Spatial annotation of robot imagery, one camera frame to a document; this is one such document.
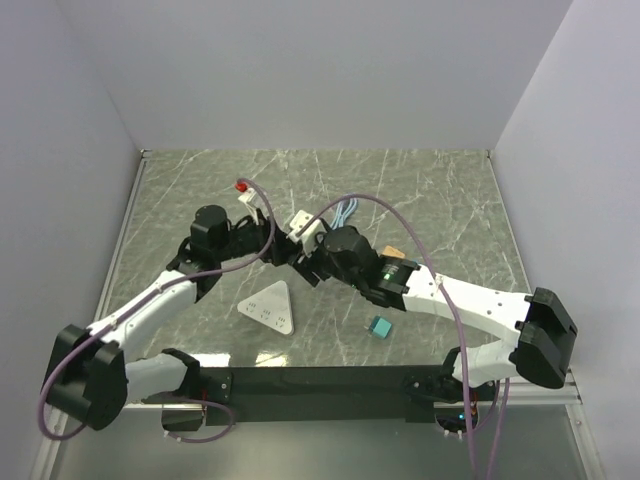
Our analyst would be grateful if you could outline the teal cube adapter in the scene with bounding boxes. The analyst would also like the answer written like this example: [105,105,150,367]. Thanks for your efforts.
[368,316,393,339]

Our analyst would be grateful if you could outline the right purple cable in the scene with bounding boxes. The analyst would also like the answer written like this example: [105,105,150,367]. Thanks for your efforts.
[294,193,511,480]

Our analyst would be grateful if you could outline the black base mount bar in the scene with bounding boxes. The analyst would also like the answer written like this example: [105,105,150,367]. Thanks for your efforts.
[139,364,481,431]

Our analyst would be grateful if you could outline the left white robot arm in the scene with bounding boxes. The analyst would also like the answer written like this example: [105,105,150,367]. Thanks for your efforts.
[38,203,323,431]

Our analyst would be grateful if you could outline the purple cable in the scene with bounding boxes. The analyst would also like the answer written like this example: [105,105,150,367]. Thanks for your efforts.
[37,177,276,441]
[294,193,511,480]

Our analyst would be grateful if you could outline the light blue cable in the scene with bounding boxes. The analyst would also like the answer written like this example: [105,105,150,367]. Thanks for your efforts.
[332,197,361,229]

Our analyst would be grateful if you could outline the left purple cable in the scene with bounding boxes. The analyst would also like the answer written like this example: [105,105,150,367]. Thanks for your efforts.
[37,177,276,441]

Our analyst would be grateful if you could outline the white triangular power strip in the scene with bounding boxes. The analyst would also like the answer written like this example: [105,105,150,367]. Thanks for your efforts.
[237,280,294,336]

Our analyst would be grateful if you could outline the wooden cube plug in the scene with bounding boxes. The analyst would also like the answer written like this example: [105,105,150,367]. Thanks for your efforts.
[381,245,406,259]

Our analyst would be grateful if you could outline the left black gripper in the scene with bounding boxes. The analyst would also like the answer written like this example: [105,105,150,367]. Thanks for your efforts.
[214,207,303,266]

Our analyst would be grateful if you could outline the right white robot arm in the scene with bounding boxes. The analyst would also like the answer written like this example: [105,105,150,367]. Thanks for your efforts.
[288,221,578,399]

